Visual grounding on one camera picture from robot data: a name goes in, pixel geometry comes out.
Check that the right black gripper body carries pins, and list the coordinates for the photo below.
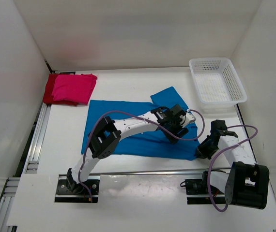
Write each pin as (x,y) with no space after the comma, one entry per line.
(207,148)

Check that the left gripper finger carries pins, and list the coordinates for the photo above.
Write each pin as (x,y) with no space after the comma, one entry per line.
(178,135)
(171,139)

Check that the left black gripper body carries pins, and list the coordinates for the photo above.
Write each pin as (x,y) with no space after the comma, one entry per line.
(175,127)

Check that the blue t-shirt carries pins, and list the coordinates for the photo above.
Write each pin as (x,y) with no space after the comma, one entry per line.
(149,144)

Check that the pink t-shirt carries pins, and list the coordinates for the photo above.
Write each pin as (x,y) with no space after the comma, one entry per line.
(74,88)

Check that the dark red t-shirt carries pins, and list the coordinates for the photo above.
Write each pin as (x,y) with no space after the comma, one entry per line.
(47,97)

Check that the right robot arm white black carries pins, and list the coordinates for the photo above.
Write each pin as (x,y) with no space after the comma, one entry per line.
(247,182)

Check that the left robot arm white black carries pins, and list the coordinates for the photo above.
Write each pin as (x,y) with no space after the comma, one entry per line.
(107,133)

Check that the white plastic basket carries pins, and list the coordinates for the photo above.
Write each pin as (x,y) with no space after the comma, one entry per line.
(217,84)

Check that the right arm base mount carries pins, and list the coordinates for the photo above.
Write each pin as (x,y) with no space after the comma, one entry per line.
(197,190)

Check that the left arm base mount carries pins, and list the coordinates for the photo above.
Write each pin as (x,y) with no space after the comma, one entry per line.
(80,194)

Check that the aluminium frame rail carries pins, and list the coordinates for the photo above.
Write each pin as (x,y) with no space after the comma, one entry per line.
(28,164)

